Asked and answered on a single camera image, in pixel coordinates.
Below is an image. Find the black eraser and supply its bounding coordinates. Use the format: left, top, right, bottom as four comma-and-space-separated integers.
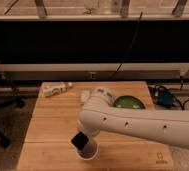
71, 132, 89, 150

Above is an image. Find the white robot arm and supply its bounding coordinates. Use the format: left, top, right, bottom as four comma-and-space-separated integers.
78, 86, 189, 149

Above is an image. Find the white ceramic cup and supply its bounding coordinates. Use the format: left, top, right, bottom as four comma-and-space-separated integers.
77, 138, 98, 160

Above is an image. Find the green bowl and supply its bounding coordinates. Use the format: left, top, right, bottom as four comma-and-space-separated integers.
113, 95, 145, 109

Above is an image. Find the white plastic bottle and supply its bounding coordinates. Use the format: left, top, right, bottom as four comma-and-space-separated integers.
43, 82, 73, 97

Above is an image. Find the white baseboard rail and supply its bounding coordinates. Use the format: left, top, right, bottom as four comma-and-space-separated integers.
0, 63, 189, 81

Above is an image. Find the blue cable bundle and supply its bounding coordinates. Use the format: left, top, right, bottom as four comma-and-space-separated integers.
149, 84, 189, 111

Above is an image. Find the black hanging cable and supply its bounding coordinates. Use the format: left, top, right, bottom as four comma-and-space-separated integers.
108, 11, 144, 81

